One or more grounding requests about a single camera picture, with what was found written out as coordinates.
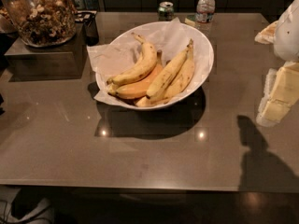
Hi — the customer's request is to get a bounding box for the white object under table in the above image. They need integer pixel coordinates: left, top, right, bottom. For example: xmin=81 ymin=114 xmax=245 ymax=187
xmin=0 ymin=186 xmax=55 ymax=224

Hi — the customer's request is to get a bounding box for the white paper liner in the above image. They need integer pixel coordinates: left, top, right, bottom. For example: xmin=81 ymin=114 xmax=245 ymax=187
xmin=86 ymin=17 xmax=213 ymax=107

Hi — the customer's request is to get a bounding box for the dark metal stand box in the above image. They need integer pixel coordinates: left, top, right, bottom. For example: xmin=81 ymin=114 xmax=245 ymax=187
xmin=5 ymin=23 xmax=87 ymax=81

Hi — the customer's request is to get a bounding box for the white bowl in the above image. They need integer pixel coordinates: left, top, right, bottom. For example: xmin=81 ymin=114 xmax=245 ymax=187
xmin=94 ymin=21 xmax=215 ymax=111

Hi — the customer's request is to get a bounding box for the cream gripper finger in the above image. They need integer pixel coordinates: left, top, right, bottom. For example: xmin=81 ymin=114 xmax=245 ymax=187
xmin=256 ymin=62 xmax=299 ymax=127
xmin=254 ymin=21 xmax=278 ymax=44

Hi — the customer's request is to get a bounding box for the orange ripe banana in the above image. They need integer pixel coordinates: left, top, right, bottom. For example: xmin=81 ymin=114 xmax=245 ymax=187
xmin=107 ymin=50 xmax=163 ymax=100

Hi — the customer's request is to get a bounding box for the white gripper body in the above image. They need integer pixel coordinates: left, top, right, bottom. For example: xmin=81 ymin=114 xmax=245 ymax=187
xmin=274 ymin=0 xmax=299 ymax=62

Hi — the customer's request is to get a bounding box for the black container behind jar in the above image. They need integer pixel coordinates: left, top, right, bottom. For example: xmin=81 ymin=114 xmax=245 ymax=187
xmin=75 ymin=11 xmax=99 ymax=46

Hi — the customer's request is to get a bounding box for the clear plastic water bottle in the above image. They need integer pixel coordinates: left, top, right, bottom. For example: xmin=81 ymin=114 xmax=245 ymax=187
xmin=195 ymin=0 xmax=215 ymax=36

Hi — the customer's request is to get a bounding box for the glass jar of granola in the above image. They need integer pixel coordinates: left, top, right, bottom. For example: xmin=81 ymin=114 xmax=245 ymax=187
xmin=1 ymin=0 xmax=76 ymax=48

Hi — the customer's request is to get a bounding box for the green soda can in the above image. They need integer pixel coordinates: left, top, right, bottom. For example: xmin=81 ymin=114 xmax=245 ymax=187
xmin=158 ymin=1 xmax=174 ymax=21

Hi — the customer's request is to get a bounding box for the yellow banana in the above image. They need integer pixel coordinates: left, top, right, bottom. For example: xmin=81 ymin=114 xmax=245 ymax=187
xmin=135 ymin=45 xmax=195 ymax=107
xmin=146 ymin=39 xmax=193 ymax=100
xmin=107 ymin=33 xmax=157 ymax=86

